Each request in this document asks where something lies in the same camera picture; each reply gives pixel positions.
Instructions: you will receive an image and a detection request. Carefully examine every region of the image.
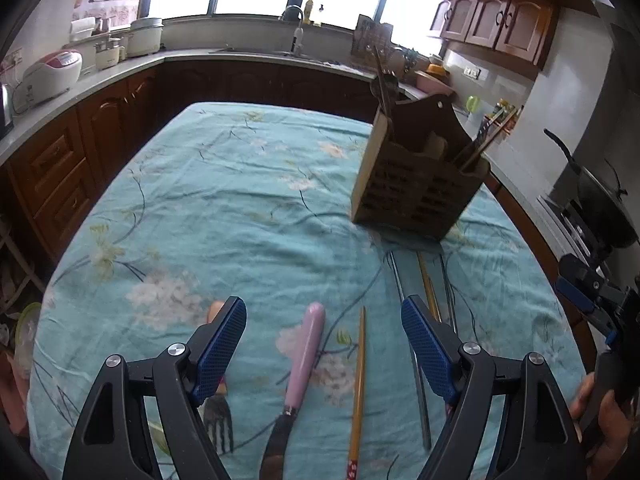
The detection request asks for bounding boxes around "wooden chopstick red tip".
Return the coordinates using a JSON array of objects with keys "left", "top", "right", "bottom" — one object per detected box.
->
[
  {"left": 416, "top": 252, "right": 442, "bottom": 322},
  {"left": 460, "top": 110, "right": 518, "bottom": 172}
]

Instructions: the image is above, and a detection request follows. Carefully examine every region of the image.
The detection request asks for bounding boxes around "person's right hand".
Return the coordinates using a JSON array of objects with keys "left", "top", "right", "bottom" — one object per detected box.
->
[{"left": 570, "top": 372, "right": 634, "bottom": 479}]

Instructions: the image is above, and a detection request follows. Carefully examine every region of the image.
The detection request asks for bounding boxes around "gas stove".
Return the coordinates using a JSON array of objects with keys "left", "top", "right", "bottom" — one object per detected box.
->
[{"left": 537, "top": 195, "right": 613, "bottom": 278}]

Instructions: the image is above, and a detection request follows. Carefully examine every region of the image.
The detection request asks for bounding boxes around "black wok with lid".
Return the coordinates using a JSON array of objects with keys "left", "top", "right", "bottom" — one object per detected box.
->
[{"left": 544, "top": 128, "right": 639, "bottom": 249}]

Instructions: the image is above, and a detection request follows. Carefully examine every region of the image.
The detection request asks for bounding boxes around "condiment bottle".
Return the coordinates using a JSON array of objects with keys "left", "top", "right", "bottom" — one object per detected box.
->
[{"left": 494, "top": 99, "right": 512, "bottom": 125}]

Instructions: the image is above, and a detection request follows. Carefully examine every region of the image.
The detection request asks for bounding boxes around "wooden utensil holder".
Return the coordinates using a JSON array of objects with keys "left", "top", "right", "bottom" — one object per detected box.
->
[{"left": 350, "top": 94, "right": 490, "bottom": 240}]

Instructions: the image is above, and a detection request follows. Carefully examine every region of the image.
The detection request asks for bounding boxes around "teal floral tablecloth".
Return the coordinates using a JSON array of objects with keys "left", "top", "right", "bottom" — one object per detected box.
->
[{"left": 27, "top": 103, "right": 584, "bottom": 479}]

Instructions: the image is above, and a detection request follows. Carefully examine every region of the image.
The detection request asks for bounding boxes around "green mug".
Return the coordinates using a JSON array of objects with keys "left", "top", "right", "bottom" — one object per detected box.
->
[{"left": 465, "top": 96, "right": 480, "bottom": 114}]

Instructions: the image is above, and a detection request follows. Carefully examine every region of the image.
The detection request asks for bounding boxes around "pink basin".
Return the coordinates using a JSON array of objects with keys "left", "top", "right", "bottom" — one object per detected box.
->
[{"left": 416, "top": 70, "right": 454, "bottom": 96}]

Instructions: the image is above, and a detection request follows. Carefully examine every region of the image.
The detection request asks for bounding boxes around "orange bowl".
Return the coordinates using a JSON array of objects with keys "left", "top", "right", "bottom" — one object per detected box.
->
[{"left": 426, "top": 63, "right": 448, "bottom": 78}]

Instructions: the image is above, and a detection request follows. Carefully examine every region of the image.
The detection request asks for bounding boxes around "steel electric kettle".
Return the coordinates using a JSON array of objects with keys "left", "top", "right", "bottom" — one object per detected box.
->
[{"left": 0, "top": 82, "right": 14, "bottom": 139}]

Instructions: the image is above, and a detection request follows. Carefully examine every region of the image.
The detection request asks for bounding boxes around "wooden cutting board rack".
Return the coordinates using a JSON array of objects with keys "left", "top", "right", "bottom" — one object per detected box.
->
[{"left": 350, "top": 14, "right": 395, "bottom": 64}]

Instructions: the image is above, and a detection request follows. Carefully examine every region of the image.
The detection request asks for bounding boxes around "white red rice cooker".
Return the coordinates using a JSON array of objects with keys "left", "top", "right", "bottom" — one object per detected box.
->
[{"left": 12, "top": 50, "right": 82, "bottom": 114}]

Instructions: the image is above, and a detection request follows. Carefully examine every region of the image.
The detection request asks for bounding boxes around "small white blender appliance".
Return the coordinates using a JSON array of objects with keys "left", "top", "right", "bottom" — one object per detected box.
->
[{"left": 94, "top": 37, "right": 122, "bottom": 70}]

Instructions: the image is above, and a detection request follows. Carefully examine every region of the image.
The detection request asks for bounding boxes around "sink faucet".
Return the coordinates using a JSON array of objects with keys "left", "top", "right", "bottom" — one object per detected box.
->
[{"left": 280, "top": 4, "right": 305, "bottom": 56}]

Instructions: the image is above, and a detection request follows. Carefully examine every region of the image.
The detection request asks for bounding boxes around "paper towel roll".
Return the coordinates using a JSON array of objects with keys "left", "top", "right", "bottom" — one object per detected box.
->
[{"left": 70, "top": 16, "right": 96, "bottom": 42}]

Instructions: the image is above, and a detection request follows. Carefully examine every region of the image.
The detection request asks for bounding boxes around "yellow dish soap bottle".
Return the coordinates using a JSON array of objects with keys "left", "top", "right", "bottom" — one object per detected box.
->
[{"left": 303, "top": 0, "right": 314, "bottom": 24}]

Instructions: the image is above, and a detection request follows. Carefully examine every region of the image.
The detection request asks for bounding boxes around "pink handled knife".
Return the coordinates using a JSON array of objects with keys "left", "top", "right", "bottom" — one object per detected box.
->
[{"left": 259, "top": 302, "right": 326, "bottom": 479}]

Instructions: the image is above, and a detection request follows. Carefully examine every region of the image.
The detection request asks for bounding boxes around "wall power socket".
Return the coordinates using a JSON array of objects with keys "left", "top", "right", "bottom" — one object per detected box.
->
[{"left": 1, "top": 48, "right": 23, "bottom": 70}]

